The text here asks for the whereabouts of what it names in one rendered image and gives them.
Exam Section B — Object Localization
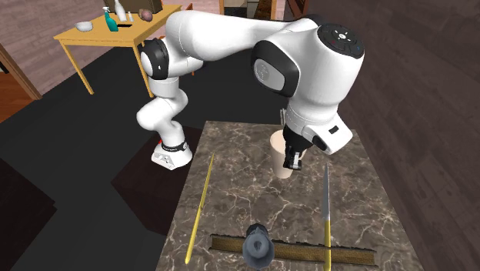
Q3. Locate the dark robot stand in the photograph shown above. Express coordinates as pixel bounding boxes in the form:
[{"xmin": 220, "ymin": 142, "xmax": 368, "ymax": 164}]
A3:
[{"xmin": 111, "ymin": 125, "xmax": 205, "ymax": 237}]

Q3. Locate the yellow handled knife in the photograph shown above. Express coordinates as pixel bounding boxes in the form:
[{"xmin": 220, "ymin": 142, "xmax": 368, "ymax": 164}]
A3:
[{"xmin": 321, "ymin": 163, "xmax": 334, "ymax": 271}]

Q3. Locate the yellow wooden table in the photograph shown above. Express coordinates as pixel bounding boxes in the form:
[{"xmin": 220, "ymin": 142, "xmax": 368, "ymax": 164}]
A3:
[{"xmin": 53, "ymin": 0, "xmax": 195, "ymax": 99}]

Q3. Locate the brown woven strip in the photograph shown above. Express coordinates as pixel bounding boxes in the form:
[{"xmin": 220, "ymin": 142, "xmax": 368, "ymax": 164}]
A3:
[{"xmin": 208, "ymin": 234, "xmax": 378, "ymax": 267}]

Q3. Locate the beige cup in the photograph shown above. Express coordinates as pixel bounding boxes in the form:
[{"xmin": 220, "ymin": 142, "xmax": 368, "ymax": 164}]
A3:
[{"xmin": 269, "ymin": 129, "xmax": 307, "ymax": 180}]

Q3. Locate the dark grey vase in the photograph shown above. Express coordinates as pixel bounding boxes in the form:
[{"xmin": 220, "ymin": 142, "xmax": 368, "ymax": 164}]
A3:
[{"xmin": 242, "ymin": 222, "xmax": 276, "ymax": 271}]

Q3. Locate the brown marble table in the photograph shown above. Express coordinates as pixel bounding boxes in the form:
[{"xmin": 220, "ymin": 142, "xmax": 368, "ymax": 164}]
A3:
[{"xmin": 155, "ymin": 120, "xmax": 425, "ymax": 271}]

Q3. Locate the long yellow stick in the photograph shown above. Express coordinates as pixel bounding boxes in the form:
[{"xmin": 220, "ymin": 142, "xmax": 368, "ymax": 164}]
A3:
[{"xmin": 184, "ymin": 152, "xmax": 216, "ymax": 265}]

